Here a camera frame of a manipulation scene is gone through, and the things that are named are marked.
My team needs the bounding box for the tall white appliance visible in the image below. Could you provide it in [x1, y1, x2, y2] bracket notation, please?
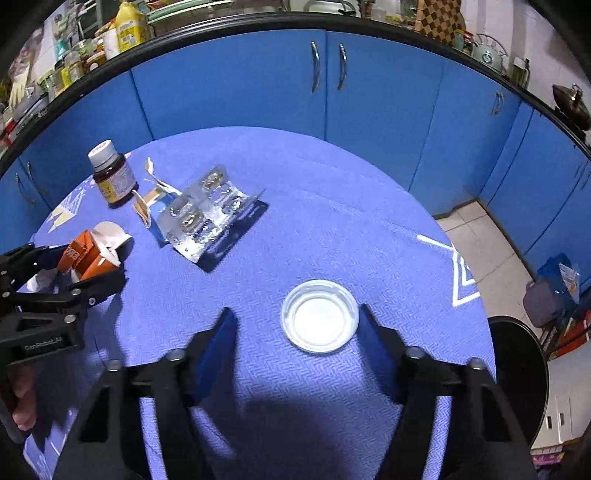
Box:
[531, 342, 591, 455]

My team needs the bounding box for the row of condiment bottles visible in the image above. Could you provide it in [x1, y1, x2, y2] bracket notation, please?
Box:
[37, 37, 109, 97]

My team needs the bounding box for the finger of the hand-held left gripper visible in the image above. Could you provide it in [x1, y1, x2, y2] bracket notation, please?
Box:
[0, 243, 70, 296]
[0, 270, 126, 324]

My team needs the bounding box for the pale green kettle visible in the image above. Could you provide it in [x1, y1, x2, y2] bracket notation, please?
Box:
[472, 33, 509, 72]

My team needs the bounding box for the person's left hand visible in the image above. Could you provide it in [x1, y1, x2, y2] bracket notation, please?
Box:
[11, 364, 38, 431]

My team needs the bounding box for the checkered cutting board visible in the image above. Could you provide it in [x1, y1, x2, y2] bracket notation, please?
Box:
[414, 0, 462, 33]

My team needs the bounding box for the yellow detergent bottle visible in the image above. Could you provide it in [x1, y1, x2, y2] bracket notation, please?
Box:
[115, 0, 148, 52]

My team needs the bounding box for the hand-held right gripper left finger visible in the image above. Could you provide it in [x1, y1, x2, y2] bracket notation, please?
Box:
[52, 307, 241, 480]

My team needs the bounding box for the yellow rubber glove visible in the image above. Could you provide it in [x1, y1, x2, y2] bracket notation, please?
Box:
[7, 74, 28, 109]

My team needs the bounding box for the brown medicine bottle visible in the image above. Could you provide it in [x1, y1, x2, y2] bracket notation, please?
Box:
[88, 140, 139, 208]

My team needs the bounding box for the silver blister pack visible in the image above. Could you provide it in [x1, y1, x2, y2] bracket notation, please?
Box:
[154, 164, 266, 265]

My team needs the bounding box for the white plastic lid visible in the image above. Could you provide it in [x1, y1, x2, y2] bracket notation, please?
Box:
[281, 279, 360, 354]

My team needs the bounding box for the black round trash bin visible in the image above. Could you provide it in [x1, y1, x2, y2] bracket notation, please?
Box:
[487, 315, 550, 450]

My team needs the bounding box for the torn cardboard box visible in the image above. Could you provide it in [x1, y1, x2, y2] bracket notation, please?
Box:
[131, 157, 185, 229]

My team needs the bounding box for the black kitchen countertop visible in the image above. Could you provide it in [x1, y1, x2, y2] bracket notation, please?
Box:
[0, 9, 591, 181]

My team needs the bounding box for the black storage rack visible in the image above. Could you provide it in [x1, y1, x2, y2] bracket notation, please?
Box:
[538, 305, 591, 365]

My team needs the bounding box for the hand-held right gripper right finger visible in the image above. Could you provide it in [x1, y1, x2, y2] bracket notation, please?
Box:
[358, 304, 541, 480]

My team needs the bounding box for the small orange box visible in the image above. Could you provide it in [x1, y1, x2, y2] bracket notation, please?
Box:
[58, 230, 122, 280]

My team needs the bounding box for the blue printed tablecloth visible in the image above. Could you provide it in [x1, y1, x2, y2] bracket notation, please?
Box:
[23, 127, 497, 480]

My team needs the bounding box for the grey bin with blue bag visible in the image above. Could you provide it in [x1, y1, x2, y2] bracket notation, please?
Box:
[523, 253, 581, 328]

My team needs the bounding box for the dark wok with lid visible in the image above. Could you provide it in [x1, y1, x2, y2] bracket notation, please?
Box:
[551, 83, 591, 130]

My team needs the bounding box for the white patterned bottle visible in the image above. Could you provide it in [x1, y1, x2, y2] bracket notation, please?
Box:
[102, 25, 122, 61]

